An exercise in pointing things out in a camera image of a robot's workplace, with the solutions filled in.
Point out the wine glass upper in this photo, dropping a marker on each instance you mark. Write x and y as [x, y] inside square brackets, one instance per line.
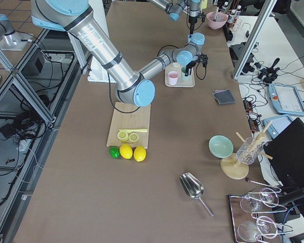
[255, 202]

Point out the beige rabbit tray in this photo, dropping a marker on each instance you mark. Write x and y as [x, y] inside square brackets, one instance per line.
[180, 83]

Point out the yellow lemon near lime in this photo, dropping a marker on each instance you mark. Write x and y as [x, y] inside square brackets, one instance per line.
[126, 151]

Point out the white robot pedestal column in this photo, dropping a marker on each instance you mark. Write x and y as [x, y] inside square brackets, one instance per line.
[97, 73]

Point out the green bowl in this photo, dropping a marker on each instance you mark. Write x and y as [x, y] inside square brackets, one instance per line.
[220, 146]

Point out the clear glass on stand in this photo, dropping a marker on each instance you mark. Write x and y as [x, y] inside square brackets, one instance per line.
[249, 151]

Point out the wine glass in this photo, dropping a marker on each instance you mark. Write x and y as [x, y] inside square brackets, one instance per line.
[255, 202]
[257, 231]

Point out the pink bowl with ice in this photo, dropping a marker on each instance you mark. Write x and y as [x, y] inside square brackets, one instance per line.
[220, 21]

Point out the wine glass lower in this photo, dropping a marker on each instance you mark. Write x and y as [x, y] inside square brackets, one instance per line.
[257, 231]

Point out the green lime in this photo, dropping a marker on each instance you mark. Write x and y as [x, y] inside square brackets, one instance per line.
[114, 152]

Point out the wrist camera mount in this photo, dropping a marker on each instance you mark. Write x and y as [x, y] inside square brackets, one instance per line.
[202, 59]

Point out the green cup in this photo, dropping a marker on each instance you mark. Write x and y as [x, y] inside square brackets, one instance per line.
[184, 77]

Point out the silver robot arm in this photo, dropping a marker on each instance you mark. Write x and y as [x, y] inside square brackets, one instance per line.
[133, 87]
[174, 10]

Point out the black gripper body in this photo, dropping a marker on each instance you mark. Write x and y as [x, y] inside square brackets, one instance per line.
[189, 66]
[191, 25]

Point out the mirror tray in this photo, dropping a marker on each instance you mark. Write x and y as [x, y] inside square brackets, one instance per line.
[238, 216]

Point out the lemon slice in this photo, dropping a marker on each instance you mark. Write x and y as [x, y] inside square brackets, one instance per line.
[133, 137]
[123, 136]

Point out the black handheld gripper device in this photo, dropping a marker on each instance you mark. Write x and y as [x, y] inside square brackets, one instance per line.
[269, 74]

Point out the lemon slice lower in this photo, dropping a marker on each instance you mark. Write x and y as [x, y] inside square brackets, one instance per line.
[133, 137]

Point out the wooden cutting board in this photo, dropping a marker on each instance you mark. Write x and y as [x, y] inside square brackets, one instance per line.
[136, 120]

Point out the metal scoop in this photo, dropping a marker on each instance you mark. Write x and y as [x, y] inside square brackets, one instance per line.
[194, 189]

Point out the grey folded cloth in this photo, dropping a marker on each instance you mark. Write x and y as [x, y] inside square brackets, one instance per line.
[223, 97]

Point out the pink cup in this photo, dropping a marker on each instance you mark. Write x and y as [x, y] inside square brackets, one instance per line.
[173, 78]

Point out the metal muddler in bowl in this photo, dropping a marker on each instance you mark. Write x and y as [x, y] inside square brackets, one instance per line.
[215, 14]

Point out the lemon slice upper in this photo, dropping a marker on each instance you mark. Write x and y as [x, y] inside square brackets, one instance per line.
[123, 136]

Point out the yellow plastic knife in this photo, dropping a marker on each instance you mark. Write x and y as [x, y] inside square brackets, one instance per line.
[133, 130]

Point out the blue cup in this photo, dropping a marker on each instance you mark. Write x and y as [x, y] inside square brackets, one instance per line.
[189, 39]

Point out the yellow lemon far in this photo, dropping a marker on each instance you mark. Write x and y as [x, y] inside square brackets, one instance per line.
[139, 153]

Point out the cream white cup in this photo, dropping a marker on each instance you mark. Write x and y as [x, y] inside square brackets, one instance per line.
[176, 65]

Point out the aluminium frame post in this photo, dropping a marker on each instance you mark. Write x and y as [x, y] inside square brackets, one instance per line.
[259, 24]

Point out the blue teach pendant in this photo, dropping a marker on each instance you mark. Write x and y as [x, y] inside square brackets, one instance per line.
[279, 123]
[286, 99]

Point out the black monitor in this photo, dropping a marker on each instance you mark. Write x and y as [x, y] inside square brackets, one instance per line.
[287, 150]

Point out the wooden cup tree stand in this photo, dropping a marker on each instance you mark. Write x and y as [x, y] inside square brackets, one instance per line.
[235, 169]

